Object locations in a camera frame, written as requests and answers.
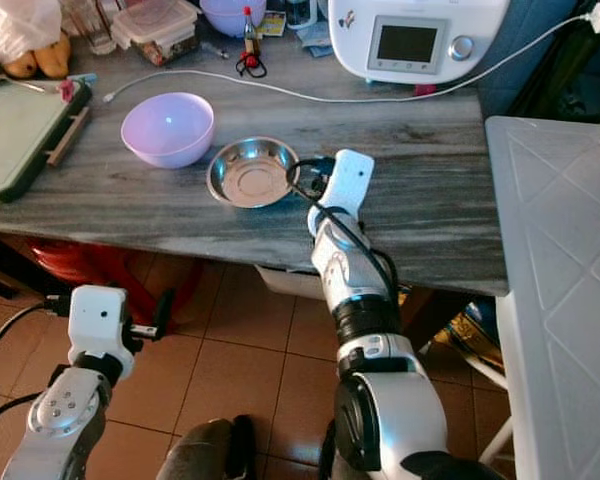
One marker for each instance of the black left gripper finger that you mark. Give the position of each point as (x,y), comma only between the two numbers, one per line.
(164,314)

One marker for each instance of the stainless steel bowl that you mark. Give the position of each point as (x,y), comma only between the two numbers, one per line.
(252,174)

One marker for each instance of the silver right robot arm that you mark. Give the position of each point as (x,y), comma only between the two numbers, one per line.
(380,390)

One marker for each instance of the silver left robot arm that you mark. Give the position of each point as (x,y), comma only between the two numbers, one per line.
(55,420)

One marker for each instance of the red plastic stool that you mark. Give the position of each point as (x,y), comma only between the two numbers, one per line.
(80,265)

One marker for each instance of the white plastic bin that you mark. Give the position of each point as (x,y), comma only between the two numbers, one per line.
(285,283)

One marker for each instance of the black and red small tool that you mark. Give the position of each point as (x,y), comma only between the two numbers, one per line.
(250,65)

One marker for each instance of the blue packet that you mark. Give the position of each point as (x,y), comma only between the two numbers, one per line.
(314,36)

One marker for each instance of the small red-capped sauce bottle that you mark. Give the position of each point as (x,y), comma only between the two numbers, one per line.
(250,32)

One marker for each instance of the lilac plastic bowl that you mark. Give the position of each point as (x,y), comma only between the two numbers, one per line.
(167,128)

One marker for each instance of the white kitchen appliance with display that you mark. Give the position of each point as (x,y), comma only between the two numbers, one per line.
(415,35)

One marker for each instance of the green cutting board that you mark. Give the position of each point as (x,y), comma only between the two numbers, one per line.
(25,135)

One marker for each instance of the purple bowl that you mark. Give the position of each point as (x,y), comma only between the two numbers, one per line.
(233,14)

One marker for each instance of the clear lidded food container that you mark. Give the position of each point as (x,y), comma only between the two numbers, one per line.
(155,30)

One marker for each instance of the grey robot right leg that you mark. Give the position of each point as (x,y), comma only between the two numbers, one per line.
(328,455)

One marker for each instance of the gold patterned bag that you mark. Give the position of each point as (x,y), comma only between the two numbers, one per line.
(468,335)

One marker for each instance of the metal spoon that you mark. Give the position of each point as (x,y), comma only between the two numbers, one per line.
(20,82)

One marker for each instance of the clear drinking glass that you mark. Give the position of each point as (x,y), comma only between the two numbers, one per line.
(92,28)

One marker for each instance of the white plastic folding table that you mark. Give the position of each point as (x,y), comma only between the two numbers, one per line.
(560,290)

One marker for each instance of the white plastic bag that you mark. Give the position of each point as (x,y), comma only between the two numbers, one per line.
(20,25)

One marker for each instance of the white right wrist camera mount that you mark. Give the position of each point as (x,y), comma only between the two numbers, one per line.
(352,182)

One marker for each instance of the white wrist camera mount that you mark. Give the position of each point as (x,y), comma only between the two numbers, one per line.
(99,318)
(352,182)

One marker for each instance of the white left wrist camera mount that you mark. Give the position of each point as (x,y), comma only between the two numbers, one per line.
(99,318)

